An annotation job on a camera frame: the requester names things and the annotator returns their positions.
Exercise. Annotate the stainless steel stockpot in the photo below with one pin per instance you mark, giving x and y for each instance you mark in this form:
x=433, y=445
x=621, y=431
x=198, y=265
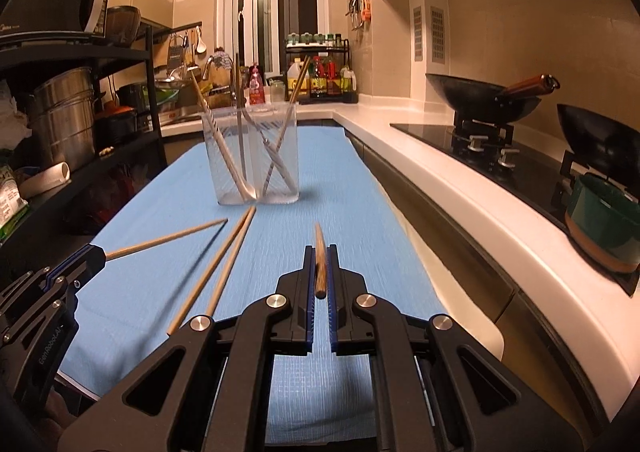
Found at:
x=65, y=132
x=65, y=87

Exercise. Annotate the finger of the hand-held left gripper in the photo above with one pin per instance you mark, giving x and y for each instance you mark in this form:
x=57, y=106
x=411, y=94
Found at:
x=85, y=269
x=75, y=259

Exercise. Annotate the wall hook rail with tools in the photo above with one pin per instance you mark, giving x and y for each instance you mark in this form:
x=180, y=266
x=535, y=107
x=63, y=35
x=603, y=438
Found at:
x=360, y=4

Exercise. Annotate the black spice rack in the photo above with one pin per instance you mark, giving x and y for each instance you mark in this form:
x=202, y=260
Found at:
x=325, y=44

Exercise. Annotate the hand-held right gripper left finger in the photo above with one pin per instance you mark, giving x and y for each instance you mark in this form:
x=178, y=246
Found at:
x=310, y=327

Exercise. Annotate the grey bowl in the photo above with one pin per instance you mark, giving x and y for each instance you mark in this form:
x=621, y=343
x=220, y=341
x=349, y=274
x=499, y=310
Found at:
x=122, y=24

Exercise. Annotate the hanging white ladle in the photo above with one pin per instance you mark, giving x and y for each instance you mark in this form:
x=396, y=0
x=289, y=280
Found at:
x=200, y=44

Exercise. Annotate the chrome sink faucet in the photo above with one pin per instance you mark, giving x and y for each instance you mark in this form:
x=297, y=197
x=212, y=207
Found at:
x=220, y=62

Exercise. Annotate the clear plastic utensil holder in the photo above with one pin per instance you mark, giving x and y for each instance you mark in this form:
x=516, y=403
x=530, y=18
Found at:
x=260, y=167

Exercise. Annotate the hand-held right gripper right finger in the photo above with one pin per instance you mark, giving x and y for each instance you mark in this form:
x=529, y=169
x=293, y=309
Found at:
x=332, y=327

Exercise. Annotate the green packet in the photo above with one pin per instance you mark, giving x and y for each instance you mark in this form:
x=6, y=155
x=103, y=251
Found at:
x=10, y=202

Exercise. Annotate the black metal shelf rack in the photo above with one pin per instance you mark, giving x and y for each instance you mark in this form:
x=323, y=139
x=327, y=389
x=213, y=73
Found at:
x=152, y=82

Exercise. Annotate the black gas cooktop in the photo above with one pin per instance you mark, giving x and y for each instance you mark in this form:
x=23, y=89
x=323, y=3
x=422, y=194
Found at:
x=435, y=132

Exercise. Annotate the wide wall vent grille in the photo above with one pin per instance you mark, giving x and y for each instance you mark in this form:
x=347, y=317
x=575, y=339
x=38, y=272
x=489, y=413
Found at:
x=437, y=34

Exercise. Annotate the light wood chopstick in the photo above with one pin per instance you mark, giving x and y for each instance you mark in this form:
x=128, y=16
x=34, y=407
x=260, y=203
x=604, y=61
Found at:
x=295, y=87
x=231, y=262
x=196, y=84
x=165, y=239
x=208, y=271
x=320, y=262

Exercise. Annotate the wooden cutting board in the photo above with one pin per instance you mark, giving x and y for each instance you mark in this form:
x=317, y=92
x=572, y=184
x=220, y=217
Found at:
x=215, y=82

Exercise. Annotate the narrow wall vent grille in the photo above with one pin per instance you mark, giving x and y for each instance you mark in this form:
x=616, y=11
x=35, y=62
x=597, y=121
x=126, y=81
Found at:
x=417, y=32

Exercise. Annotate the clear plastic container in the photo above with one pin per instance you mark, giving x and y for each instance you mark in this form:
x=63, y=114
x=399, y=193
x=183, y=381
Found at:
x=276, y=91

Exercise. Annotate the hanging metal grater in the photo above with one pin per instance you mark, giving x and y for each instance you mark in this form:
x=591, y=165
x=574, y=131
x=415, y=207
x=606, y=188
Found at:
x=176, y=54

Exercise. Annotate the dark pot with orange lid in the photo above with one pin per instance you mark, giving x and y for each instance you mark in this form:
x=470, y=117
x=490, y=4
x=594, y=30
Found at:
x=117, y=124

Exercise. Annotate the red dish soap bottle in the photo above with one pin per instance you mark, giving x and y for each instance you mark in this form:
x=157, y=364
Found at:
x=256, y=87

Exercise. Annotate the white kitchen countertop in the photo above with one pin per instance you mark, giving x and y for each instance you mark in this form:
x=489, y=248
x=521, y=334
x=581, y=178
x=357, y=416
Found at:
x=450, y=172

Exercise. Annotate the yellow oil bottle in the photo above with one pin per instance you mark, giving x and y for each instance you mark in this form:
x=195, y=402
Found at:
x=295, y=82

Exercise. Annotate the green colander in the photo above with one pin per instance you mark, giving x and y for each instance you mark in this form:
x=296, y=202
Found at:
x=165, y=96

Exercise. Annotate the glass balcony door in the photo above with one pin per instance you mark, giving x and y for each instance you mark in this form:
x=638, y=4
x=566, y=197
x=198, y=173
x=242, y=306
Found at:
x=265, y=7

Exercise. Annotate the white paper roll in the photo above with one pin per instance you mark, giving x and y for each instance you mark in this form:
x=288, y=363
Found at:
x=45, y=179

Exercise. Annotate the blue tablecloth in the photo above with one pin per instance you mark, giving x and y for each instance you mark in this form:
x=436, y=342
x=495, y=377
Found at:
x=325, y=172

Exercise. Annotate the green pot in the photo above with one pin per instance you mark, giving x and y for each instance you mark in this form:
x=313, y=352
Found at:
x=600, y=222

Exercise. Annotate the white plastic bag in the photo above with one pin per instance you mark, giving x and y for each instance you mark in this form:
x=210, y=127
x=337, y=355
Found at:
x=12, y=117

